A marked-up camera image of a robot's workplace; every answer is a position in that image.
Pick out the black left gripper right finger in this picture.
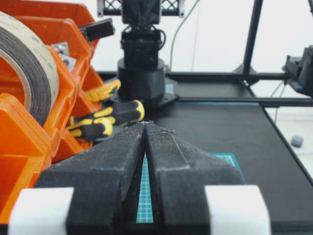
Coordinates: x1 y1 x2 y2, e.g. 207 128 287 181
144 122 245 235

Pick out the small grey cap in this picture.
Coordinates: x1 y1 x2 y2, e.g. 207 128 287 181
291 135 304 148

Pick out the yellow black screwdriver handle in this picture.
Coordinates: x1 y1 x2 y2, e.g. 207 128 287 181
66 117 113 141
92 100 145 126

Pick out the orange plastic container rack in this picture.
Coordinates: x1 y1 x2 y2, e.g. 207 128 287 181
0 0 103 225

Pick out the yellow black tool handle rear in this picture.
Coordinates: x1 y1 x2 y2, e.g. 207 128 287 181
85 78 121 102

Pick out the black device in rack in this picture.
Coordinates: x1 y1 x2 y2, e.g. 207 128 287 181
79 18 115 42

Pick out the teal cutting mat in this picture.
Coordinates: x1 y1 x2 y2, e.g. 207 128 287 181
135 102 260 224

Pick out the black aluminium frame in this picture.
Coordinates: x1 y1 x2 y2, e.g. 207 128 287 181
97 0 313 107

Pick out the yellow black screwdriver handle middle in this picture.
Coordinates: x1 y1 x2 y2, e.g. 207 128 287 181
92 100 145 126

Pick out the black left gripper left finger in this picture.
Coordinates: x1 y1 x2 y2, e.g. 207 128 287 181
35 123 145 235

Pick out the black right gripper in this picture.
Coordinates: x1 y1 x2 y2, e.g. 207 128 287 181
282 45 313 97

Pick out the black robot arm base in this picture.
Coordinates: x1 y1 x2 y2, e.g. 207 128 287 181
117 0 179 110

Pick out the grey cable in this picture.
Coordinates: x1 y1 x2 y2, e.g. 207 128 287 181
168 0 201 73

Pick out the yellow black screwdriver handle front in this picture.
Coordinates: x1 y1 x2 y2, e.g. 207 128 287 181
66 117 113 141

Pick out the large grey tape roll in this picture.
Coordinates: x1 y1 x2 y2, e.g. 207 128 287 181
0 12 59 125

